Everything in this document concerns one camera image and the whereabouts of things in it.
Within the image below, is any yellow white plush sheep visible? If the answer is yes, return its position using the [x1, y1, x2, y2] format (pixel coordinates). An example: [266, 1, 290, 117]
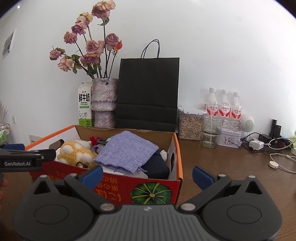
[55, 140, 97, 169]

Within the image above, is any purple woven drawstring bag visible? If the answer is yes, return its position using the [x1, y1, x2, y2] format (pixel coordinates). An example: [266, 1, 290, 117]
[94, 131, 159, 174]

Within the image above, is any navy blue zip pouch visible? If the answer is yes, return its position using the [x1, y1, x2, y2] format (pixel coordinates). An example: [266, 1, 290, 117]
[141, 151, 170, 180]

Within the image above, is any person's left hand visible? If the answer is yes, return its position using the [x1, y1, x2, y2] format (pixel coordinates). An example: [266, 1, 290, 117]
[0, 178, 9, 201]

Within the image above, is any pink storage rack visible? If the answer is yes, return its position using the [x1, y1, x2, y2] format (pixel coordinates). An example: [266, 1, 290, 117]
[0, 101, 13, 145]

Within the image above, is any white paper pamphlet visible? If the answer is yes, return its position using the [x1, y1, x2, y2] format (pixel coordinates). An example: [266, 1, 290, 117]
[29, 134, 43, 144]

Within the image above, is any red cardboard pumpkin box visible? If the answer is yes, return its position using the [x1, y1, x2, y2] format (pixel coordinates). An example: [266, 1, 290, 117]
[25, 125, 183, 207]

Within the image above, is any clear glass cup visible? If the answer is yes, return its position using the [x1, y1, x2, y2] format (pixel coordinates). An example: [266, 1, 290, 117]
[201, 115, 223, 148]

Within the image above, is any white power adapter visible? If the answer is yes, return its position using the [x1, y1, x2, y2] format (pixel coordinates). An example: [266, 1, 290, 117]
[248, 140, 264, 151]

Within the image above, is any clear seed storage container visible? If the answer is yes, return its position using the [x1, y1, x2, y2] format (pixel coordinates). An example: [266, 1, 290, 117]
[178, 106, 206, 141]

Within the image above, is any white round speaker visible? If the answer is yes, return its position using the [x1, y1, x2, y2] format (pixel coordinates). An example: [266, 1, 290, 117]
[240, 114, 255, 133]

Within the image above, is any right water bottle red label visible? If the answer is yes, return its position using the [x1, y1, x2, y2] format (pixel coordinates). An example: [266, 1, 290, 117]
[230, 92, 242, 130]

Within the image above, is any water bottle red label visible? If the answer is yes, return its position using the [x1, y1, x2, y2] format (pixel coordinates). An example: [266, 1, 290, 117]
[219, 89, 231, 128]
[206, 87, 219, 116]
[230, 92, 242, 130]

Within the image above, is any middle water bottle red label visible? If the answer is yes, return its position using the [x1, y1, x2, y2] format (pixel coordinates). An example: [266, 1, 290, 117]
[219, 89, 231, 128]

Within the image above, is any green white milk carton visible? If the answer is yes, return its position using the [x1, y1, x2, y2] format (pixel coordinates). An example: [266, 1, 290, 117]
[78, 81, 93, 127]

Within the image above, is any left water bottle red label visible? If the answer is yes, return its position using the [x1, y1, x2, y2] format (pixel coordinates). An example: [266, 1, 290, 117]
[206, 87, 219, 116]

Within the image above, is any black upright device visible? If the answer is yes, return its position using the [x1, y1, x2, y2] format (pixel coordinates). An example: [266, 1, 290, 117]
[270, 120, 281, 138]

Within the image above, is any purple textured vase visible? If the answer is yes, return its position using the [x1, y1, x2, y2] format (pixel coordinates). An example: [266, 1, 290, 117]
[91, 78, 118, 128]

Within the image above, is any black paper shopping bag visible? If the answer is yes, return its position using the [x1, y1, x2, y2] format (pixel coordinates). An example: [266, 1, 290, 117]
[115, 50, 180, 132]

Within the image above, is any dried pink rose bouquet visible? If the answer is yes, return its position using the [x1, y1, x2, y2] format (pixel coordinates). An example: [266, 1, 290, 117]
[49, 1, 123, 80]

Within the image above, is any white cable with puck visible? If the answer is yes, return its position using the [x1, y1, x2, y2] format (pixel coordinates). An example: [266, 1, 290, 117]
[268, 152, 296, 174]

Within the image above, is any white wall vent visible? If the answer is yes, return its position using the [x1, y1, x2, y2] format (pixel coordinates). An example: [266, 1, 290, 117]
[2, 29, 16, 59]

